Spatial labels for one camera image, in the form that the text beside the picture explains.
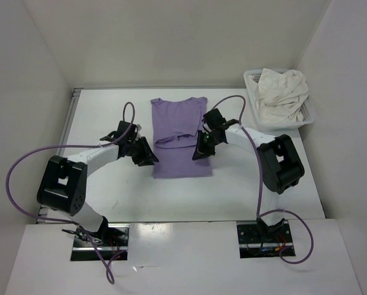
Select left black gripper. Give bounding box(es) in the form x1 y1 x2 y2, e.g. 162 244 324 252
127 136 159 167

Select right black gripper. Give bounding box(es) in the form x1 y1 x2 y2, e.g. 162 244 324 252
192 129 222 160

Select purple t shirt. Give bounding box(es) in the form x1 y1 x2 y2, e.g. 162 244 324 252
151 97 213 179

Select white t shirt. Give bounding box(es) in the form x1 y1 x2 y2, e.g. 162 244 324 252
251 68 309 124

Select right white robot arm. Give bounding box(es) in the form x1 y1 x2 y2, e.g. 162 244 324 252
192 119 305 242

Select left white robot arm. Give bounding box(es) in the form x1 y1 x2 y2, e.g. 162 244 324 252
37 136 159 246

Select white plastic laundry basket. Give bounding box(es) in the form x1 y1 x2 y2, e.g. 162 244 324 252
243 69 315 131

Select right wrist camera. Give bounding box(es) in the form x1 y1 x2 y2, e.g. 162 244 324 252
203 108 226 130

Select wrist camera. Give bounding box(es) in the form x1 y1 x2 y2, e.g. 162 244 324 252
203 108 226 130
100 120 141 145

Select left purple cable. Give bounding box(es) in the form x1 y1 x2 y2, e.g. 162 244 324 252
5 102 127 284

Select purple cable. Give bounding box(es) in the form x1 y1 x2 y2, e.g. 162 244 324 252
212 95 315 265
5 102 127 284

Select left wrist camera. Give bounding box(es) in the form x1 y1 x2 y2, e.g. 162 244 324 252
100 120 141 145

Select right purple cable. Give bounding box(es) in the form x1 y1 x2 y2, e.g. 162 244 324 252
212 95 315 265

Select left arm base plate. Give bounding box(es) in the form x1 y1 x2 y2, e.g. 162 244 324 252
71 222 132 261

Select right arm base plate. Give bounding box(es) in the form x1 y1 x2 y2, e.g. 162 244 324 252
237 221 296 259

